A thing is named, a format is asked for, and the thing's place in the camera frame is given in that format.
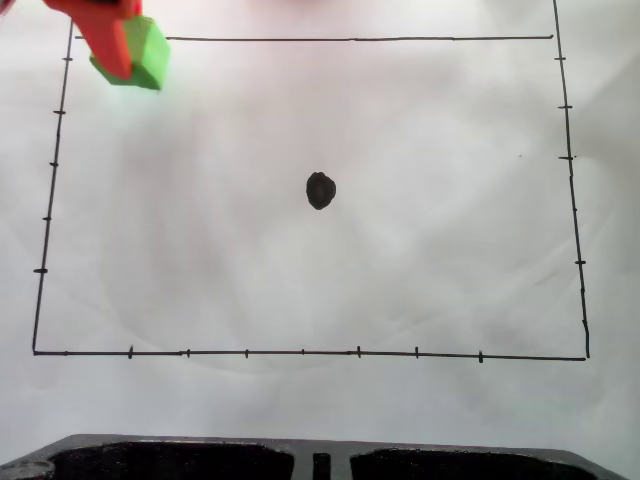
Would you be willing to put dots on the green foam cube block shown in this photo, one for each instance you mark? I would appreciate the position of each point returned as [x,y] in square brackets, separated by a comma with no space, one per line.
[150,55]

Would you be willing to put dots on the black dot mark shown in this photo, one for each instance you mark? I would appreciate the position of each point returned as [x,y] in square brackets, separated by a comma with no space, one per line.
[320,190]

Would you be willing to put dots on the grey round knob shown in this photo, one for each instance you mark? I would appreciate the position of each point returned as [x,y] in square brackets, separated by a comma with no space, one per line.
[29,470]

